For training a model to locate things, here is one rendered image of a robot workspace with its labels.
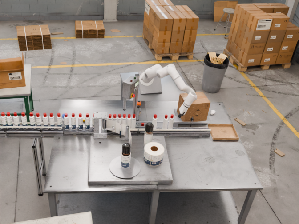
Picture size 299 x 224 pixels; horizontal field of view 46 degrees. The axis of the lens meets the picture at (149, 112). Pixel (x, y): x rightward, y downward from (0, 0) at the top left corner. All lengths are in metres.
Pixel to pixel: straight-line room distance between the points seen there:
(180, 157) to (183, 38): 3.99
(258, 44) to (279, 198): 3.44
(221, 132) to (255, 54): 3.44
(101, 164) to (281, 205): 2.41
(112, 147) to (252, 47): 4.32
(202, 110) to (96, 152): 1.35
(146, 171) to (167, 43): 4.21
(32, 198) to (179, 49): 4.38
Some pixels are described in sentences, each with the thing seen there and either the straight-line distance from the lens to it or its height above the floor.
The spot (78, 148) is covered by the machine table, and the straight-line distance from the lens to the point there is 3.77.
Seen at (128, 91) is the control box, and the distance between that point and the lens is 3.65.
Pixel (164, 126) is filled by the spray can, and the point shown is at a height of 0.95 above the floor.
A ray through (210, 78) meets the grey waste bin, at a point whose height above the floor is 0.29.
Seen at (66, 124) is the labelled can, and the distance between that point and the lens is 3.88.
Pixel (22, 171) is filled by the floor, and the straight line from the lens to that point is 4.80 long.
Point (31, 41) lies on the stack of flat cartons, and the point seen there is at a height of 0.20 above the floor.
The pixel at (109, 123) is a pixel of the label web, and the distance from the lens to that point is 3.79.
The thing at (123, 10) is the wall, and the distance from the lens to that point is 9.21.
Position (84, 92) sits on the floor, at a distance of 6.17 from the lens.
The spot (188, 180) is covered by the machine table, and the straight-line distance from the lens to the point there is 3.52.
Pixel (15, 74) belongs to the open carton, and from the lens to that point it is 4.84.
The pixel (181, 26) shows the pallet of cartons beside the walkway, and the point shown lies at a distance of 7.20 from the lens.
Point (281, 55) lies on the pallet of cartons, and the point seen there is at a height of 0.34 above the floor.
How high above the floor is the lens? 3.34
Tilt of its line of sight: 36 degrees down
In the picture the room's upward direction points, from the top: 6 degrees clockwise
